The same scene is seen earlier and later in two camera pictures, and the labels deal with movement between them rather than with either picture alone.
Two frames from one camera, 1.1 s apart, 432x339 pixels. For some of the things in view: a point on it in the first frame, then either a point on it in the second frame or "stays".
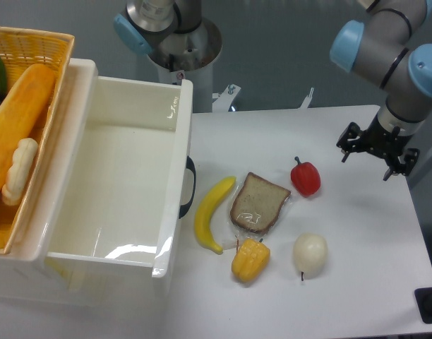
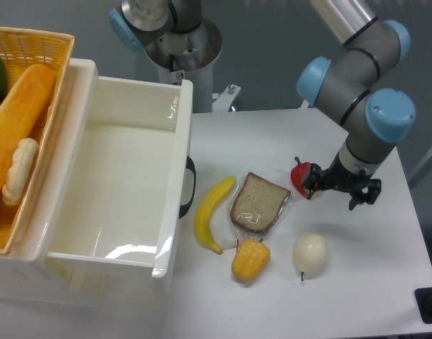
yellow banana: [202, 217] stays
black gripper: [377, 140] → [339, 176]
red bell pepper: [306, 178] stays
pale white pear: [310, 251] stays
